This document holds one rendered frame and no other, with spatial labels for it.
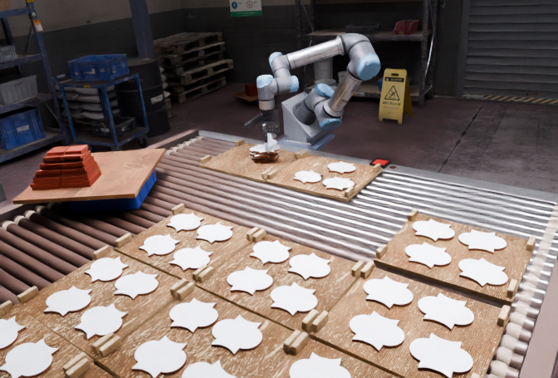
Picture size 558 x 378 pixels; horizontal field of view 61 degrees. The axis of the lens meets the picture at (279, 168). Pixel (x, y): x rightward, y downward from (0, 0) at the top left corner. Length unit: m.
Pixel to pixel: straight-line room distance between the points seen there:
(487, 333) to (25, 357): 1.18
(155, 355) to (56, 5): 6.23
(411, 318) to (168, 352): 0.64
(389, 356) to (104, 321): 0.78
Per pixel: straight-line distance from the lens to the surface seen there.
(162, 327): 1.41
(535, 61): 6.62
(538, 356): 1.33
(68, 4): 7.30
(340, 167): 2.21
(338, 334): 1.31
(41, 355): 1.46
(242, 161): 2.39
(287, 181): 2.12
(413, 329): 1.34
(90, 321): 1.50
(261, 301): 1.43
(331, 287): 1.46
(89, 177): 2.12
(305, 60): 2.33
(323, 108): 2.53
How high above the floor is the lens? 1.83
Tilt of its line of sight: 23 degrees down
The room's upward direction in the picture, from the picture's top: 5 degrees counter-clockwise
